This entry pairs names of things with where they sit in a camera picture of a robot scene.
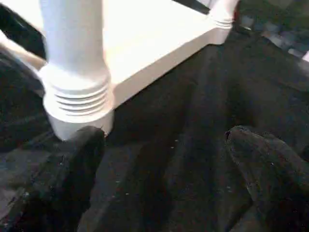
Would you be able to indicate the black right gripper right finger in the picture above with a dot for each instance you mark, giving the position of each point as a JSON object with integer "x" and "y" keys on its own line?
{"x": 275, "y": 179}

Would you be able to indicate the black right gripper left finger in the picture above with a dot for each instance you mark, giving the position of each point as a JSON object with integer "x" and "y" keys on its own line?
{"x": 53, "y": 188}

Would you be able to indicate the white plastic table leg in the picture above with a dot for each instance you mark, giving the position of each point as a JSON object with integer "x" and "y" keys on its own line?
{"x": 223, "y": 12}
{"x": 75, "y": 48}

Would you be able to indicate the black work mat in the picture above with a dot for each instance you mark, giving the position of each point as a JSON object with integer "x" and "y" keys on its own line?
{"x": 193, "y": 121}

